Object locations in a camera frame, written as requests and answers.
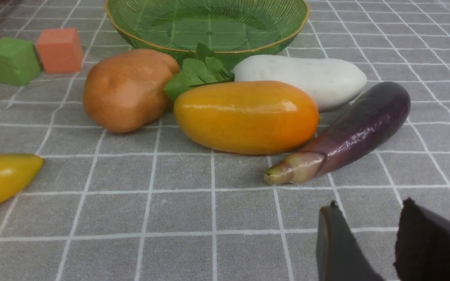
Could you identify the brown toy potato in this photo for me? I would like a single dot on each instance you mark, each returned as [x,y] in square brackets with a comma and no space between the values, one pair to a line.
[126,91]

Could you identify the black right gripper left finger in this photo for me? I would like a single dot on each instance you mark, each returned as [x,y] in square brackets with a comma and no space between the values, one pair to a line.
[338,255]

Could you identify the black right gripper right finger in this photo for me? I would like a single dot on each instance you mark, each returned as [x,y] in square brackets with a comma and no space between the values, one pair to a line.
[422,249]

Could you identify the grey checkered tablecloth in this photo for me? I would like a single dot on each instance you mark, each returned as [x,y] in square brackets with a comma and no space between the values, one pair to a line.
[154,206]

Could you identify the orange yellow toy mango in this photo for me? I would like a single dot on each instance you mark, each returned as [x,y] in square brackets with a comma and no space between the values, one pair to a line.
[249,118]

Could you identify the green foam cube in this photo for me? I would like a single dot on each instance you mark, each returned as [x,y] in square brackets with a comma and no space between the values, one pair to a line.
[19,61]

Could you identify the green glass leaf plate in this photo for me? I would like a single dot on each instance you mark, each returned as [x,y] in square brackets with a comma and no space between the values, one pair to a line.
[232,29]

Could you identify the white toy radish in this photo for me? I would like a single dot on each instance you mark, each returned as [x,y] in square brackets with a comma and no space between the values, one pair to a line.
[332,83]

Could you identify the purple toy eggplant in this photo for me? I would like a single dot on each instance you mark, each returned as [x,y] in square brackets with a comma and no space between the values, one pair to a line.
[368,123]

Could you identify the orange foam cube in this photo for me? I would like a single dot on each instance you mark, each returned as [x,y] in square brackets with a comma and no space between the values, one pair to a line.
[60,50]

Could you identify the yellow toy banana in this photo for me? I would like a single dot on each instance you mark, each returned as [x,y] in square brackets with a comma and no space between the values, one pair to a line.
[17,171]

